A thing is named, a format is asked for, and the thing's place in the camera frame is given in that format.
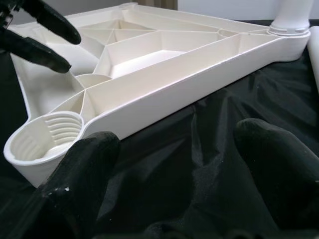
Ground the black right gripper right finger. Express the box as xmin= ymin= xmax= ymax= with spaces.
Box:
xmin=234 ymin=119 xmax=319 ymax=239

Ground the black table cloth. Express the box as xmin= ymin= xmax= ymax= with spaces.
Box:
xmin=0 ymin=18 xmax=319 ymax=239

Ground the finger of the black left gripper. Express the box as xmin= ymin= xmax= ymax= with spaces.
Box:
xmin=14 ymin=0 xmax=82 ymax=45
xmin=0 ymin=28 xmax=72 ymax=73

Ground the white plastic table top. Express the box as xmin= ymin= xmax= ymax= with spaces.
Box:
xmin=3 ymin=2 xmax=311 ymax=189

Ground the white plastic table leg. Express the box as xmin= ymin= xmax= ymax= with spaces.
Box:
xmin=308 ymin=24 xmax=319 ymax=94
xmin=269 ymin=0 xmax=311 ymax=35

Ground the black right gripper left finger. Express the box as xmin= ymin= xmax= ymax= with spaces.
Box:
xmin=24 ymin=131 xmax=122 ymax=239

